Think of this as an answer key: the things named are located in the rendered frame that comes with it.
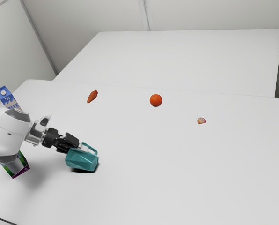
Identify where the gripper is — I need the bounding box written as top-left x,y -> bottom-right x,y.
42,127 -> 89,153

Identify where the orange fruit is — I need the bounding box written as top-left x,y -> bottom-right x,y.
149,94 -> 163,107

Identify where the teal faceted mug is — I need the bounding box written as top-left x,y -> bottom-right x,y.
65,142 -> 100,172

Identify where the orange sweet potato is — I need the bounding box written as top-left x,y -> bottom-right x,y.
87,89 -> 98,104

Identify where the milk carton with blue top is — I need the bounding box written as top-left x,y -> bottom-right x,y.
0,85 -> 30,180

